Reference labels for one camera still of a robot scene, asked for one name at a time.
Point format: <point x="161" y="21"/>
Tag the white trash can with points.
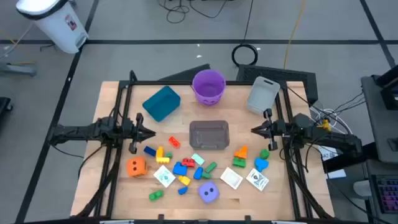
<point x="59" y="28"/>

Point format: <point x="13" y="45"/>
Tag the black flat panel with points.
<point x="189" y="74"/>

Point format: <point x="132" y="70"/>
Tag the black keyboard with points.
<point x="387" y="193"/>

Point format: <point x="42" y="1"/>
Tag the orange stepped brick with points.
<point x="242" y="153"/>

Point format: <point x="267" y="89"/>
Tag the yellow connector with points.
<point x="325" y="125"/>

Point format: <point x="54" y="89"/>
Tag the long green brick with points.
<point x="211" y="167"/>

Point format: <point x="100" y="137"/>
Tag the grey desk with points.
<point x="377" y="130"/>

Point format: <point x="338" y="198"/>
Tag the red-orange long brick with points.
<point x="174" y="142"/>

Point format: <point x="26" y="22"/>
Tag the grey stand foot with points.
<point x="18" y="70"/>

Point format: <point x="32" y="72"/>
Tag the blue heart-shaped brick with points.
<point x="260" y="164"/>

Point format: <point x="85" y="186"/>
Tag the red brick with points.
<point x="188" y="162"/>

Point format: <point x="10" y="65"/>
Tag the black desk device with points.
<point x="390" y="93"/>

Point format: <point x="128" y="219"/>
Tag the white paper label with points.
<point x="326" y="155"/>

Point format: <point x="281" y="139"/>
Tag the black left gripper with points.
<point x="133" y="133"/>

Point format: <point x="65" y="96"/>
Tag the purple plastic bucket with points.
<point x="209" y="93"/>

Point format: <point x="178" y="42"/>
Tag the black perforated panel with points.
<point x="280" y="74"/>

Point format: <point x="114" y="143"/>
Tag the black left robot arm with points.
<point x="77" y="130"/>

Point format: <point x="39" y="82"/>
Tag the white card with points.
<point x="257" y="179"/>

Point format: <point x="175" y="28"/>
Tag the blue curved brick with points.
<point x="183" y="190"/>

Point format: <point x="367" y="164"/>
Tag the green two-stud brick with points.
<point x="156" y="195"/>

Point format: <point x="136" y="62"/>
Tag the green round brick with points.
<point x="264" y="154"/>

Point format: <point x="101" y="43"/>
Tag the card box teal print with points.
<point x="164" y="176"/>

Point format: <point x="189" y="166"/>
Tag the grey translucent tray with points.
<point x="209" y="135"/>

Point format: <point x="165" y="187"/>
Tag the mint green brick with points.
<point x="197" y="159"/>

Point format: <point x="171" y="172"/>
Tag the white round object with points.
<point x="362" y="188"/>

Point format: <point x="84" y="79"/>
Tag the small green brick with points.
<point x="168" y="155"/>
<point x="206" y="175"/>

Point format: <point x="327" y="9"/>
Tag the orange foam die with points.
<point x="141" y="171"/>

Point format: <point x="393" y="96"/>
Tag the purple foam die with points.
<point x="209" y="199"/>

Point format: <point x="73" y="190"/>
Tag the white plastic basket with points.
<point x="262" y="96"/>

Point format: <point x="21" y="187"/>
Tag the teal plastic bin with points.
<point x="161" y="104"/>

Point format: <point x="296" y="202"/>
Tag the dark blue brick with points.
<point x="150" y="151"/>

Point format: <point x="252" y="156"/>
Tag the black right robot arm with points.
<point x="335" y="140"/>

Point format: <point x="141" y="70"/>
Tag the plain white card box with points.
<point x="231" y="178"/>

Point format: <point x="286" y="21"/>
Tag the yellow stepped brick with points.
<point x="160" y="154"/>

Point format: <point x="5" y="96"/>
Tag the white paper sheet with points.
<point x="337" y="174"/>

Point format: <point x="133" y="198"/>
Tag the green square brick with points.
<point x="239" y="162"/>

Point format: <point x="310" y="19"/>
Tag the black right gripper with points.
<point x="276" y="130"/>

